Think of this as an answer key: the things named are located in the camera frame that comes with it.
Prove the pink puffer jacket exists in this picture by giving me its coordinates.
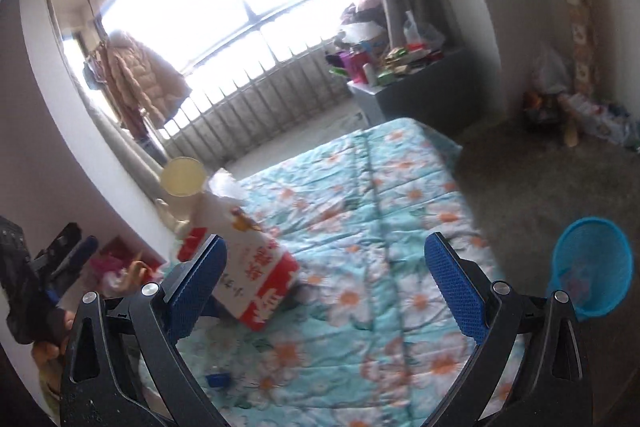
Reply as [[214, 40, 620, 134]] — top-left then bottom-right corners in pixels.
[[104, 30, 191, 129]]

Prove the coat rack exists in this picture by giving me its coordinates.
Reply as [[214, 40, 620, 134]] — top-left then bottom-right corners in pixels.
[[74, 0, 168, 166]]

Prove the Pepsi plastic bottle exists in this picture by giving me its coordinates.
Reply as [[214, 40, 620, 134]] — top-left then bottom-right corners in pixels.
[[177, 298, 252, 390]]

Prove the floral teal quilt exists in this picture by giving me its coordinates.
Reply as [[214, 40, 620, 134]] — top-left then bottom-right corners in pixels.
[[139, 116, 532, 427]]

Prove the white paper cup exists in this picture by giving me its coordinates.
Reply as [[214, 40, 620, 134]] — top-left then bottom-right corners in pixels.
[[160, 156, 208, 197]]

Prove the red white tissue box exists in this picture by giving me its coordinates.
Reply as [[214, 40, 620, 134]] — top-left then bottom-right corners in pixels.
[[177, 169, 299, 331]]

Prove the blue mesh trash basket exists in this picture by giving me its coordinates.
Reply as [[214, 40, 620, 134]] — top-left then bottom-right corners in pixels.
[[547, 217, 634, 322]]

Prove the white window radiator grille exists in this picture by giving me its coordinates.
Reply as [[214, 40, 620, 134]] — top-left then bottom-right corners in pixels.
[[155, 42, 350, 168]]

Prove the dark cluttered desk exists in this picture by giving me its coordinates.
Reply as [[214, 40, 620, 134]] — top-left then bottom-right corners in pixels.
[[346, 46, 482, 136]]

